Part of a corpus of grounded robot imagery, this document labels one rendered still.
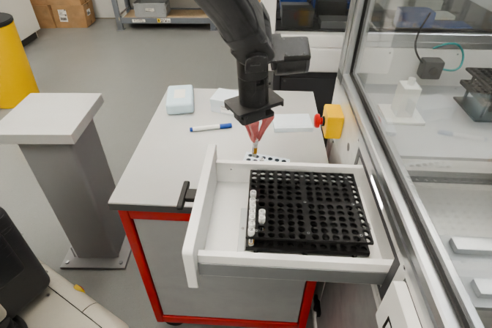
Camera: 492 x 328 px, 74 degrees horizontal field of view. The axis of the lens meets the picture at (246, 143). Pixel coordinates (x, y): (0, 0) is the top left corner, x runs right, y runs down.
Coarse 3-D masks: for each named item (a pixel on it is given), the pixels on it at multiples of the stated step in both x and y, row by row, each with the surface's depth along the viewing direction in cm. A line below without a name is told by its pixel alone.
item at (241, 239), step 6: (246, 210) 69; (360, 210) 69; (240, 216) 68; (246, 216) 68; (240, 222) 66; (246, 222) 66; (240, 228) 65; (240, 234) 64; (240, 240) 63; (240, 246) 62
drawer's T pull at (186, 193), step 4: (184, 184) 66; (188, 184) 66; (184, 188) 65; (188, 188) 66; (184, 192) 64; (188, 192) 64; (192, 192) 64; (180, 196) 63; (184, 196) 64; (188, 196) 63; (192, 196) 63; (180, 200) 63; (184, 200) 63; (188, 200) 63; (192, 200) 63; (180, 204) 62; (176, 208) 62; (180, 208) 62
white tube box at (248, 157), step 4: (248, 152) 92; (248, 156) 92; (256, 156) 92; (260, 156) 91; (264, 156) 91; (268, 156) 91; (272, 156) 91; (248, 160) 91; (252, 160) 90; (256, 160) 90; (264, 160) 90; (268, 160) 90; (272, 160) 90; (276, 160) 91; (280, 160) 90; (284, 160) 90; (288, 160) 89
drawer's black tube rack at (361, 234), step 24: (264, 192) 67; (288, 192) 67; (312, 192) 66; (336, 192) 66; (288, 216) 62; (312, 216) 61; (336, 216) 61; (264, 240) 60; (288, 240) 57; (312, 240) 57; (336, 240) 60; (360, 240) 57
